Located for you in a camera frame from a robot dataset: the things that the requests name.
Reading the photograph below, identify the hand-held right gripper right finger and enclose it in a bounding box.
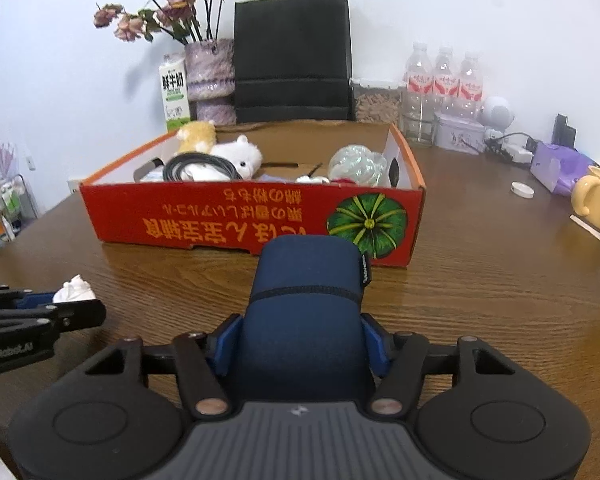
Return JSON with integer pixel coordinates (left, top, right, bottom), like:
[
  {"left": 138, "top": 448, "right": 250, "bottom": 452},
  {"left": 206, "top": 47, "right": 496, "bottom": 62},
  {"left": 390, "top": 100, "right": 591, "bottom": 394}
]
[{"left": 359, "top": 313, "right": 518, "bottom": 419}]

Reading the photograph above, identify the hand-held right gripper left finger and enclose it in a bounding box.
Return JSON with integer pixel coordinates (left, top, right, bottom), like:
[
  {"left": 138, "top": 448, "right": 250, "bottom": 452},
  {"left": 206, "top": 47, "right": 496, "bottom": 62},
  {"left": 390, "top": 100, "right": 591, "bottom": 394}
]
[{"left": 83, "top": 313, "right": 244, "bottom": 420}]

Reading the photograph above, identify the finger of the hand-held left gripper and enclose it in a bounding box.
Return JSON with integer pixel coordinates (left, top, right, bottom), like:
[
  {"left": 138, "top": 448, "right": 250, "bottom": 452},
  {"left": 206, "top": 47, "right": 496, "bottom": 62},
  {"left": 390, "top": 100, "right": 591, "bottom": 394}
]
[
  {"left": 0, "top": 284, "right": 61, "bottom": 310},
  {"left": 0, "top": 299, "right": 107, "bottom": 334}
]

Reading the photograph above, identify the white tissue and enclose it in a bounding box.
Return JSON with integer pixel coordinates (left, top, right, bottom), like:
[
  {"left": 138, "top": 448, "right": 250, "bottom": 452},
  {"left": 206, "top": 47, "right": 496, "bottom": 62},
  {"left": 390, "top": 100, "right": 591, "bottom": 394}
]
[{"left": 52, "top": 275, "right": 95, "bottom": 304}]

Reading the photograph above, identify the navy blue pouch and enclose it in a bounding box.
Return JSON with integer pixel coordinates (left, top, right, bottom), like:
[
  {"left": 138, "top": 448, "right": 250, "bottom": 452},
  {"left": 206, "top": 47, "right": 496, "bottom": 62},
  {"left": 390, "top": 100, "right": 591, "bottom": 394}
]
[{"left": 227, "top": 237, "right": 376, "bottom": 404}]

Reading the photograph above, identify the orange cardboard box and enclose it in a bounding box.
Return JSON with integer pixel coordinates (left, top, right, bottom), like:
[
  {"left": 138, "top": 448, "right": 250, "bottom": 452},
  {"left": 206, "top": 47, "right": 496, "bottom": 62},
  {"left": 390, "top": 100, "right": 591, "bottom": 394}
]
[{"left": 78, "top": 121, "right": 427, "bottom": 267}]

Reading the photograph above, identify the grey braided cable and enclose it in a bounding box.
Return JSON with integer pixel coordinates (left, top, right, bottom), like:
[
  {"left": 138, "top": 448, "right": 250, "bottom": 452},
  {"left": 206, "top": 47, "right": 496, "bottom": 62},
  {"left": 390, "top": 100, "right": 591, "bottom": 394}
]
[{"left": 162, "top": 152, "right": 240, "bottom": 182}]

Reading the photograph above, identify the wooden desktop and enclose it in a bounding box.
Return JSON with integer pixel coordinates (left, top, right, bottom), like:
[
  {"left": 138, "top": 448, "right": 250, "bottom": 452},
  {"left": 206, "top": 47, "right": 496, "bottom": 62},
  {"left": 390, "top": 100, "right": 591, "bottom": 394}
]
[{"left": 0, "top": 120, "right": 600, "bottom": 480}]

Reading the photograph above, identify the pink feather decoration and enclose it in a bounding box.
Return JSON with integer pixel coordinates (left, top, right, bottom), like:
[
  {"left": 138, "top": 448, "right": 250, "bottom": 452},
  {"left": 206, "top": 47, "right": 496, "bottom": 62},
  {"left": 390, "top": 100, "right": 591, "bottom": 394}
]
[{"left": 0, "top": 125, "right": 19, "bottom": 176}]

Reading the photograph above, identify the iridescent clear plastic bag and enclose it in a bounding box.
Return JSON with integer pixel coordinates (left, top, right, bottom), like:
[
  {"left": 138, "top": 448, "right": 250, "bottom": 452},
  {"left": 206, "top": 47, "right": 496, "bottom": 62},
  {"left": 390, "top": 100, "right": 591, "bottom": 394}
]
[{"left": 327, "top": 144, "right": 389, "bottom": 189}]

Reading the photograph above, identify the white plush toy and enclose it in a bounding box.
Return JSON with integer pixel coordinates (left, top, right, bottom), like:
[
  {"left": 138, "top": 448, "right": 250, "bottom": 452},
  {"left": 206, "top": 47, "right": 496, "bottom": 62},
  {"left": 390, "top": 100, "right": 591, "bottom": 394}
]
[{"left": 210, "top": 135, "right": 264, "bottom": 180}]

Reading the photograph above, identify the yellow plush toy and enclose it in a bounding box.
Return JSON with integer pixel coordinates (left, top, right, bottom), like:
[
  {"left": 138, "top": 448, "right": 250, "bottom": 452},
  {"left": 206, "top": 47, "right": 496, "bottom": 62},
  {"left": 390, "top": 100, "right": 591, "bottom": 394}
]
[{"left": 176, "top": 121, "right": 218, "bottom": 155}]

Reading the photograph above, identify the clear drinking glass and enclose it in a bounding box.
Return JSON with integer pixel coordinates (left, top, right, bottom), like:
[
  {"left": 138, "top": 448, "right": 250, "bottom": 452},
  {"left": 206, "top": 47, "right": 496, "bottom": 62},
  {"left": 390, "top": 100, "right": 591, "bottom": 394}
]
[{"left": 401, "top": 92, "right": 439, "bottom": 149}]

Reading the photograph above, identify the white tin box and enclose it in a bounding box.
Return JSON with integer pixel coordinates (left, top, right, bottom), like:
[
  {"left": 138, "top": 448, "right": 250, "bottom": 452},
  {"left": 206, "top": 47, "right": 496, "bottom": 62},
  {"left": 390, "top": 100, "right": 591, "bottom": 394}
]
[{"left": 434, "top": 112, "right": 486, "bottom": 154}]

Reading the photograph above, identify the white power strip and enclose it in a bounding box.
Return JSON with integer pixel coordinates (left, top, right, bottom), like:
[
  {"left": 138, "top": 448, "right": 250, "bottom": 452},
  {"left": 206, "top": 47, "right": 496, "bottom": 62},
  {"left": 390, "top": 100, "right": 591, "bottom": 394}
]
[{"left": 484, "top": 132, "right": 539, "bottom": 165}]

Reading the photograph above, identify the green white milk carton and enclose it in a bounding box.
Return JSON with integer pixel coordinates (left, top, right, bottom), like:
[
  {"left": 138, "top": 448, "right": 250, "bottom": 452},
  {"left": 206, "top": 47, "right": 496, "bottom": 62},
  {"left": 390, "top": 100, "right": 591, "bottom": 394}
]
[{"left": 159, "top": 54, "right": 191, "bottom": 134}]

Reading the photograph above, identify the clear pellet container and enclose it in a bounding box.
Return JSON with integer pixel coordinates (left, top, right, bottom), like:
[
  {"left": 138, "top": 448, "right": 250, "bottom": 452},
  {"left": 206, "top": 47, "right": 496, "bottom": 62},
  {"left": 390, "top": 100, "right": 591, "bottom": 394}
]
[{"left": 350, "top": 77, "right": 404, "bottom": 124}]

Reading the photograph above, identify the white paper card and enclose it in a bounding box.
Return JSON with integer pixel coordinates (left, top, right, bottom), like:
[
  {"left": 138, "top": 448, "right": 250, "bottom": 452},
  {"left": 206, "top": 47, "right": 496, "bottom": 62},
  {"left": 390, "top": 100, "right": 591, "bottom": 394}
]
[{"left": 570, "top": 214, "right": 600, "bottom": 248}]

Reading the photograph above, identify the purple tissue pack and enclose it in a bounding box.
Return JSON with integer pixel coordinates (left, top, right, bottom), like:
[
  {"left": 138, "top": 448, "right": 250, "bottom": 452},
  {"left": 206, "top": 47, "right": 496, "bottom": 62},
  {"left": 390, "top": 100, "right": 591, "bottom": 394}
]
[{"left": 530, "top": 141, "right": 600, "bottom": 197}]

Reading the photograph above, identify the white round speaker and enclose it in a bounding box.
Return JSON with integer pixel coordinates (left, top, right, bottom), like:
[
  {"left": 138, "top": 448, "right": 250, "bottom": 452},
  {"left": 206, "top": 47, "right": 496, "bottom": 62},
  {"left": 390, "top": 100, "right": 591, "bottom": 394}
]
[{"left": 481, "top": 96, "right": 515, "bottom": 134}]

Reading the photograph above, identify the purple fuzzy vase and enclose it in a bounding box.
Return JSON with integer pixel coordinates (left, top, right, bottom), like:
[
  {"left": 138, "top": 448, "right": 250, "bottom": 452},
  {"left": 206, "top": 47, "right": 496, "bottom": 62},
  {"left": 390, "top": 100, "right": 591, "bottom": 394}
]
[{"left": 185, "top": 38, "right": 237, "bottom": 126}]

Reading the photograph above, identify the black upright device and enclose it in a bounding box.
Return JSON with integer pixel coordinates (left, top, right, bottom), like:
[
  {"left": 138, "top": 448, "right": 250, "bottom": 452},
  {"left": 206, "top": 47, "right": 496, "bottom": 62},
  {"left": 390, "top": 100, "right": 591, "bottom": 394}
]
[{"left": 552, "top": 113, "right": 578, "bottom": 149}]

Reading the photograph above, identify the black paper bag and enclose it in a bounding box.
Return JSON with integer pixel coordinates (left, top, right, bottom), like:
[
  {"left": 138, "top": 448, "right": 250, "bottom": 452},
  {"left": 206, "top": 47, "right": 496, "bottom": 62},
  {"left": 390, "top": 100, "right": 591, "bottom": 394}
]
[{"left": 233, "top": 0, "right": 353, "bottom": 123}]

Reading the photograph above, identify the dried rose bouquet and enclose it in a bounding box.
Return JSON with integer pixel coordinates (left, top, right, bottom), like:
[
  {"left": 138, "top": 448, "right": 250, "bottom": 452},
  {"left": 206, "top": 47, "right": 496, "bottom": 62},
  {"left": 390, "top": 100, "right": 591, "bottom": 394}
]
[{"left": 93, "top": 0, "right": 233, "bottom": 45}]

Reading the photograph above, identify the wire storage rack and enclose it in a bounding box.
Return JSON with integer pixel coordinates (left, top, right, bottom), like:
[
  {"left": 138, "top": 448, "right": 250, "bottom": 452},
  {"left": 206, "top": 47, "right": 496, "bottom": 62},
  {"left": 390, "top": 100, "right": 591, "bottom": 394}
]
[{"left": 0, "top": 172, "right": 39, "bottom": 267}]

